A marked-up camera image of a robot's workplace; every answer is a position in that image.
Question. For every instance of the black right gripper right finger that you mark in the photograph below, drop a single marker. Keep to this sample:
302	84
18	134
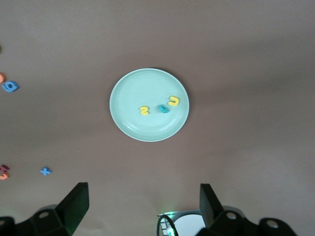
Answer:
211	209

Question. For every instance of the green plate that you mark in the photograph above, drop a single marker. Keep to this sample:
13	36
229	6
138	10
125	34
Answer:
137	86

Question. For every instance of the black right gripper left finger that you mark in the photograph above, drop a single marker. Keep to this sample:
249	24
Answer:
73	206

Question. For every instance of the teal letter p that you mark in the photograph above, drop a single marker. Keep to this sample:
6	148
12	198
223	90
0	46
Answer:
163	109

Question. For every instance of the yellow letter u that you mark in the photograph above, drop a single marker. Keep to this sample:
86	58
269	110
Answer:
178	100

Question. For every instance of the yellow letter s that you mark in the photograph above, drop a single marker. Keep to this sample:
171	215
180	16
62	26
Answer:
144	110

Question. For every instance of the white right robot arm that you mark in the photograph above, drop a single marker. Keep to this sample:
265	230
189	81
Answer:
189	225

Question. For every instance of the blue digit nine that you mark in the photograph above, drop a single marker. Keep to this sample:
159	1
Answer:
16	86

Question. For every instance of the orange letter o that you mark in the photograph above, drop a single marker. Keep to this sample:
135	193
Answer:
1	78

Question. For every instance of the dark red letter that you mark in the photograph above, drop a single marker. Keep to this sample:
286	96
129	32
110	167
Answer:
4	168

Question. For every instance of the orange letter t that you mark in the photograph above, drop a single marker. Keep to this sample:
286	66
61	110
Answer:
3	176

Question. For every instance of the blue letter x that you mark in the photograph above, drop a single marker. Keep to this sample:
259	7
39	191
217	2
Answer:
45	171

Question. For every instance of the brown table cover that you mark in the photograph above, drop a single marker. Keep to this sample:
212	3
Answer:
246	73

